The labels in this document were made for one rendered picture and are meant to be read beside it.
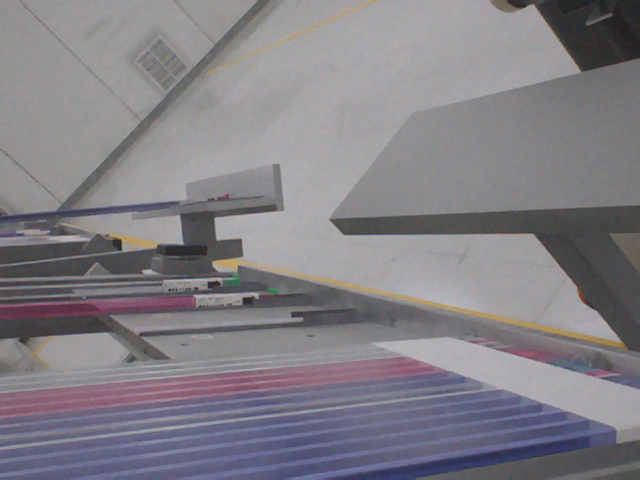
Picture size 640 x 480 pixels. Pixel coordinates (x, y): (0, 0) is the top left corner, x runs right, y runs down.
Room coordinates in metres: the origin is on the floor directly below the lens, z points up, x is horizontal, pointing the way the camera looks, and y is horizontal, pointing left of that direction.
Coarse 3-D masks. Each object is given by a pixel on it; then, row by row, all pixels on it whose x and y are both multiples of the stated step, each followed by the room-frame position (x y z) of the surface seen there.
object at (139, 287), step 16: (0, 288) 0.74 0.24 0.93; (16, 288) 0.74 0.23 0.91; (32, 288) 0.74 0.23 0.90; (48, 288) 0.74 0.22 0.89; (64, 288) 0.75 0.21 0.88; (80, 288) 0.75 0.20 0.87; (96, 288) 0.75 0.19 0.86; (112, 288) 0.75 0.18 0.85; (128, 288) 0.76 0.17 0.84; (144, 288) 0.76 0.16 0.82; (160, 288) 0.76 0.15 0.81
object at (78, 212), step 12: (132, 204) 1.12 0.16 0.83; (144, 204) 1.12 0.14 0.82; (156, 204) 1.13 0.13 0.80; (168, 204) 1.13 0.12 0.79; (0, 216) 1.07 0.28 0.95; (12, 216) 1.07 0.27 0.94; (24, 216) 1.08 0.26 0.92; (36, 216) 1.08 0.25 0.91; (48, 216) 1.09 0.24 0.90; (60, 216) 1.09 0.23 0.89; (72, 216) 1.09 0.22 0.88
